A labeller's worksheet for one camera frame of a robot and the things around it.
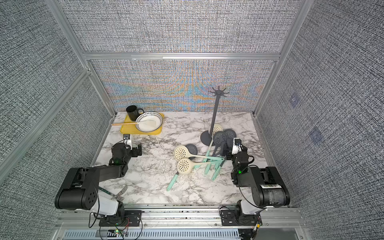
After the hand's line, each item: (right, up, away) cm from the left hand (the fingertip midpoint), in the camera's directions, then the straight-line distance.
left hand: (135, 142), depth 93 cm
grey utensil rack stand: (+46, +3, +13) cm, 48 cm away
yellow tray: (-8, +8, +16) cm, 19 cm away
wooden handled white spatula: (+4, +13, +20) cm, 24 cm away
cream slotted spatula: (+53, +9, +13) cm, 56 cm away
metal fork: (-5, -28, -14) cm, 32 cm away
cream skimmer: (+32, -13, -7) cm, 35 cm away
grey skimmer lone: (+35, -6, +2) cm, 36 cm away
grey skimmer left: (+55, +2, +9) cm, 55 cm away
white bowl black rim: (+2, +18, +23) cm, 30 cm away
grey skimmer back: (+62, +4, +10) cm, 63 cm away
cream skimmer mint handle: (+28, -7, +1) cm, 29 cm away
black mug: (-9, +20, +19) cm, 29 cm away
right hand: (+61, +1, -3) cm, 61 cm away
